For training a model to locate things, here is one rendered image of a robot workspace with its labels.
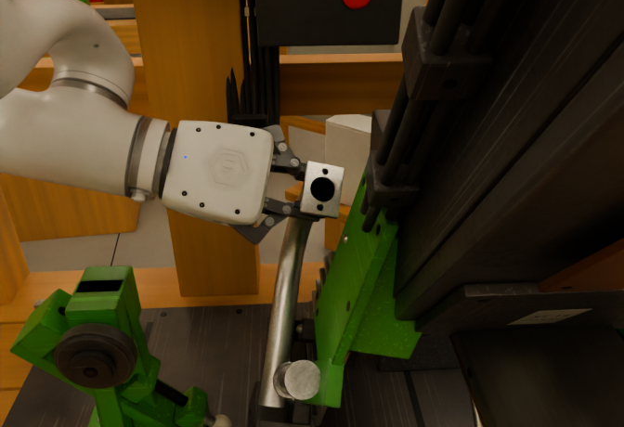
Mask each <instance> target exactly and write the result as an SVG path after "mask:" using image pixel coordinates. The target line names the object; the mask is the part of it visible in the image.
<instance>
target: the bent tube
mask: <svg viewBox="0 0 624 427"><path fill-rule="evenodd" d="M322 170H326V171H327V174H326V175H324V174H323V173H322ZM344 170H345V169H344V168H343V167H337V166H332V165H328V164H323V163H318V162H310V161H308V162H307V163H306V168H305V179H304V185H303V191H302V192H301V194H300V195H299V196H298V198H297V199H296V200H297V201H300V202H301V205H300V213H302V214H312V215H317V216H322V217H328V218H332V219H337V218H338V215H339V208H340V200H341V193H342V185H343V178H344ZM317 206H321V207H322V211H319V210H318V209H317ZM312 224H313V222H311V221H306V220H302V219H297V218H292V217H289V220H288V223H287V226H286V229H285V233H284V238H283V242H282V246H281V250H280V256H279V265H278V271H277V277H276V284H275V290H274V297H273V304H272V311H271V318H270V324H269V331H268V337H267V344H266V356H265V364H264V370H263V377H262V383H261V390H260V396H259V403H258V405H262V406H268V407H276V408H284V404H285V397H283V396H281V395H279V394H278V393H277V392H276V390H275V389H274V386H273V375H274V372H275V370H276V369H277V367H279V366H280V365H281V364H284V363H287V362H290V359H291V351H292V344H293V330H294V322H295V315H296V307H297V300H298V292H299V285H300V277H301V271H302V265H303V260H304V255H305V250H306V243H307V240H308V236H309V233H310V229H311V227H312Z"/></svg>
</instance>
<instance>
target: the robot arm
mask: <svg viewBox="0 0 624 427"><path fill-rule="evenodd" d="M46 52H47V54H48V55H49V56H50V57H51V58H52V61H53V64H54V75H53V78H52V81H51V84H50V86H49V87H48V88H47V89H46V90H45V91H42V92H33V91H30V90H25V89H21V88H17V86H18V85H19V84H20V83H21V82H22V81H23V80H24V79H25V78H26V76H27V75H28V74H29V73H30V72H31V71H32V69H33V68H34V67H35V65H36V64H37V63H38V62H39V60H40V59H41V58H42V57H43V56H44V55H45V54H46ZM134 83H135V68H134V64H133V61H132V59H131V57H130V55H129V53H128V52H127V50H126V48H125V47H124V45H123V43H122V42H121V40H120V39H119V37H118V36H117V35H116V33H115V32H114V30H113V29H112V28H111V26H110V25H109V24H108V22H107V21H105V20H104V19H103V18H102V16H101V15H100V14H99V13H98V12H97V11H96V10H95V9H94V8H92V7H91V6H89V5H87V4H86V3H84V2H82V1H79V0H0V173H3V174H8V175H16V176H21V177H27V178H31V179H36V180H41V181H46V182H51V183H56V184H61V185H65V186H70V187H76V188H84V189H89V190H94V191H99V192H104V193H109V194H113V195H118V196H124V197H128V198H130V197H131V196H132V197H131V200H132V201H137V202H145V200H146V199H150V200H154V199H155V196H156V194H157V192H158V193H159V199H161V200H162V206H165V207H167V208H169V209H172V210H174V211H177V212H180V213H182V214H186V215H189V216H193V217H196V218H200V219H202V220H206V221H209V222H213V223H217V224H220V225H224V226H231V227H232V228H233V229H235V230H236V231H237V232H238V233H240V234H241V235H242V236H243V237H245V238H246V239H247V240H248V241H250V242H251V243H252V244H253V245H257V244H259V243H260V242H261V241H262V239H263V238H264V237H265V236H266V234H267V233H268V232H269V230H270V229H271V228H272V227H273V226H275V225H277V224H278V223H280V222H281V221H283V220H284V219H286V218H287V217H292V218H297V219H302V220H306V221H311V222H318V221H319V219H320V218H321V219H324V218H325V217H322V216H317V215H312V214H307V213H300V205H301V202H300V201H295V202H294V203H291V202H287V203H286V202H283V201H277V200H274V199H271V198H269V197H266V192H267V182H268V178H269V172H272V173H282V174H290V175H292V176H294V178H295V180H298V181H303V182H304V179H305V172H306V163H304V162H301V161H300V159H299V158H297V157H295V155H294V154H293V152H292V151H291V149H290V148H289V146H288V145H287V144H286V142H285V138H284V135H283V133H282V130H281V128H280V126H279V125H277V124H275V125H271V126H268V127H264V128H260V129H258V128H253V127H249V126H243V125H236V124H230V123H216V122H205V121H180V122H179V125H178V128H176V127H173V129H172V132H171V133H170V123H169V122H168V121H164V120H160V119H155V118H151V117H147V116H143V115H138V114H134V113H130V112H128V111H127V109H128V105H129V102H130V99H131V96H132V93H133V88H134ZM273 149H275V154H273ZM260 214H266V215H267V217H266V218H265V219H264V220H263V221H262V223H261V224H260V225H259V226H257V227H253V225H254V223H255V221H256V220H257V219H258V218H259V216H260Z"/></svg>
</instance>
